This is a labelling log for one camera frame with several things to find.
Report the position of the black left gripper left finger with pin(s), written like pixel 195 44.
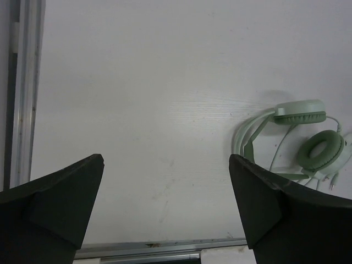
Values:
pixel 45 220

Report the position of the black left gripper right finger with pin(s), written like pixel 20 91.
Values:
pixel 285 222

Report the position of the aluminium table edge rail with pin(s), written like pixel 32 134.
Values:
pixel 26 23

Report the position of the light green headphones with cable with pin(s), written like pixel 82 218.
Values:
pixel 320 158

